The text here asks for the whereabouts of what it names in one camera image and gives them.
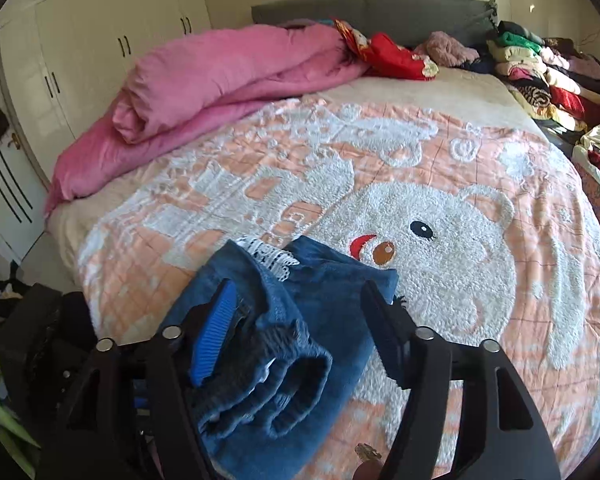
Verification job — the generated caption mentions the blue denim pants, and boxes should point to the blue denim pants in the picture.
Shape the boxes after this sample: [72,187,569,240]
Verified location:
[163,236,398,479]

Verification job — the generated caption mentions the white door with bags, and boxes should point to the white door with bags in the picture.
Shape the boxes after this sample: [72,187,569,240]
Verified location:
[0,78,46,261]

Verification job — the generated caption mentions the peach white bear bedspread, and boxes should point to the peach white bear bedspread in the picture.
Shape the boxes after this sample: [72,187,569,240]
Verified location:
[48,70,600,474]

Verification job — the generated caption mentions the pink folded blanket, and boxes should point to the pink folded blanket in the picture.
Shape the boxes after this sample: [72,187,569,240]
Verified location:
[45,24,367,214]

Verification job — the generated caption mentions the stack of folded clothes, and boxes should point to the stack of folded clothes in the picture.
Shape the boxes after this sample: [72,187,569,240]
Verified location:
[486,21,600,143]

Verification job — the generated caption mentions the dusty pink fluffy garment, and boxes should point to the dusty pink fluffy garment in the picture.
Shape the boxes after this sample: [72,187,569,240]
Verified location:
[414,32,480,67]

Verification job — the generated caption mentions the red patterned garment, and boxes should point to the red patterned garment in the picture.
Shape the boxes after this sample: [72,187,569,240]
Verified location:
[334,20,439,81]

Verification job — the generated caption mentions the grey upholstered headboard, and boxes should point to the grey upholstered headboard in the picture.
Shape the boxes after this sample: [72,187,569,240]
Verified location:
[251,0,498,48]

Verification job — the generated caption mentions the cream wardrobe with handles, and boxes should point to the cream wardrobe with handles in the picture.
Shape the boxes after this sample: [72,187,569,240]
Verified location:
[0,0,210,177]

